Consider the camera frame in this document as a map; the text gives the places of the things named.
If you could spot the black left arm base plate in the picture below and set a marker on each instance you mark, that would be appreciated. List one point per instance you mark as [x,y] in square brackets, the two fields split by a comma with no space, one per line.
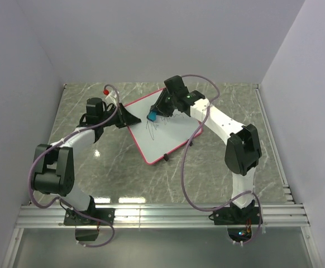
[98,217]

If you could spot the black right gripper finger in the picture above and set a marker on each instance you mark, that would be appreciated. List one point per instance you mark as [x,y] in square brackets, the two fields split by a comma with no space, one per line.
[161,101]
[165,112]

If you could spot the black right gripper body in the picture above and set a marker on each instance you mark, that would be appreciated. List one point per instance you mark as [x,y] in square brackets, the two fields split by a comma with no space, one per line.
[170,103]

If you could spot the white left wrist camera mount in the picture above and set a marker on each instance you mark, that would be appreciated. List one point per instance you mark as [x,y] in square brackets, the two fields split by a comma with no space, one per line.
[111,96]

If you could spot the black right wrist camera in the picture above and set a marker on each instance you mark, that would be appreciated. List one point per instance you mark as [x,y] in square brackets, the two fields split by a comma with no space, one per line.
[175,85]

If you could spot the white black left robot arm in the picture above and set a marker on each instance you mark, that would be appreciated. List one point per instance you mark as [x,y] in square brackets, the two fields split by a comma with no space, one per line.
[53,172]

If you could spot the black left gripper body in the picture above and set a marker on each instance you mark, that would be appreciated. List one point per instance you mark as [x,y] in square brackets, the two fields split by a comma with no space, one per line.
[108,115]

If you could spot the blue whiteboard eraser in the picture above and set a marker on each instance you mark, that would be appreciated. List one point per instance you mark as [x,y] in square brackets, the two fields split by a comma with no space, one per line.
[151,116]

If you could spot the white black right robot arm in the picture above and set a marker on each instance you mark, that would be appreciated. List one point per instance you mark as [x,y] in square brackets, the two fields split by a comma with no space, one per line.
[243,149]

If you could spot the aluminium mounting rail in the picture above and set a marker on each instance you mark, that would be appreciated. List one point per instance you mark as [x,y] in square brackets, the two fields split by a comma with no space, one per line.
[161,216]

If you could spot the aluminium side rail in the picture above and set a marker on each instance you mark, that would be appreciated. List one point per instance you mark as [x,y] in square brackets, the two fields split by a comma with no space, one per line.
[288,180]

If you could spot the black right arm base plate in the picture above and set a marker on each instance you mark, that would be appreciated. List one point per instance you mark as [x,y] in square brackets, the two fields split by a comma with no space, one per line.
[233,215]

